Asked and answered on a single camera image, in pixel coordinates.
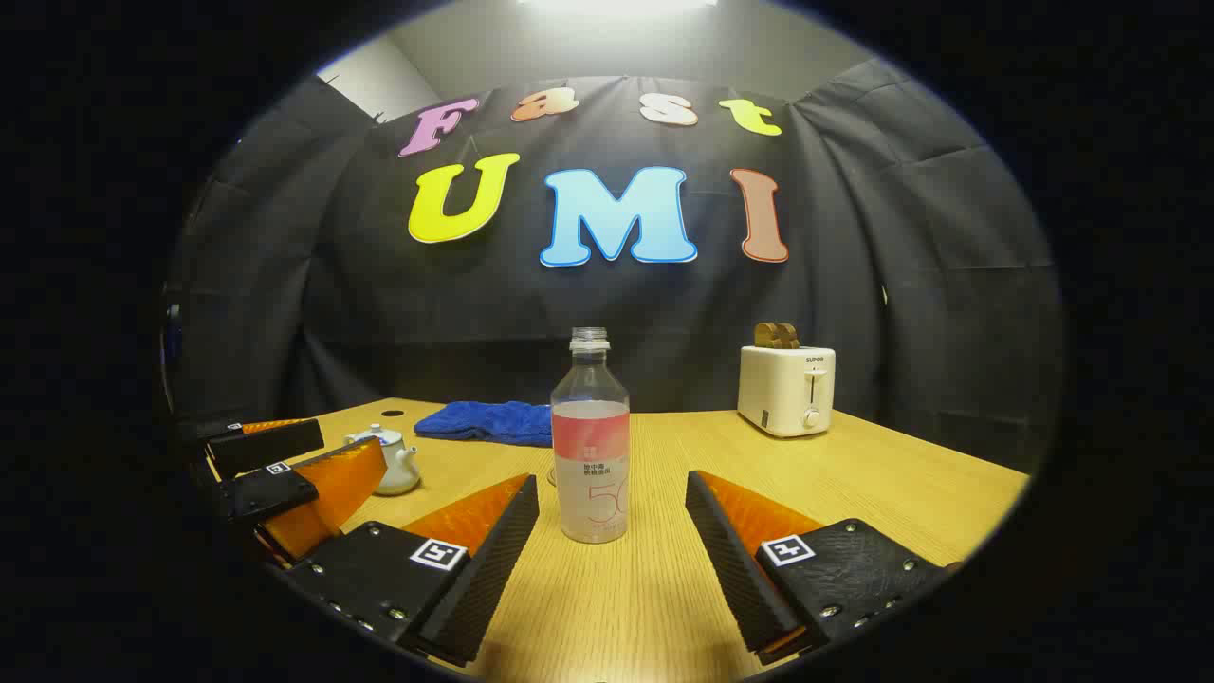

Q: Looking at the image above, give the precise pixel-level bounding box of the blue towel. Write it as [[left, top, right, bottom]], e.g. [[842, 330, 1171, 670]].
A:
[[414, 400, 554, 449]]

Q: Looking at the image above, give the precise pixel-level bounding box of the white ceramic teacup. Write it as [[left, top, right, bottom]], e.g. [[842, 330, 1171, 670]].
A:
[[343, 434, 423, 497]]

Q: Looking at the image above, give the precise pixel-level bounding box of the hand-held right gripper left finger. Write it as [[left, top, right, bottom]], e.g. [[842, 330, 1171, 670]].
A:
[[285, 472, 542, 668]]

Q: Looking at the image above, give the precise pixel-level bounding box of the clear plastic water bottle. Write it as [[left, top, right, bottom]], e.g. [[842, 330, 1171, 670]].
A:
[[550, 327, 632, 545]]

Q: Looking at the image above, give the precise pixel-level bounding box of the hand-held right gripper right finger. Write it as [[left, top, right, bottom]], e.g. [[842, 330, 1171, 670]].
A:
[[685, 470, 961, 665]]

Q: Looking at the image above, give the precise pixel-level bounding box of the white toaster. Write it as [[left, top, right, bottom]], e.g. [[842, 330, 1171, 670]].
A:
[[737, 344, 837, 438]]

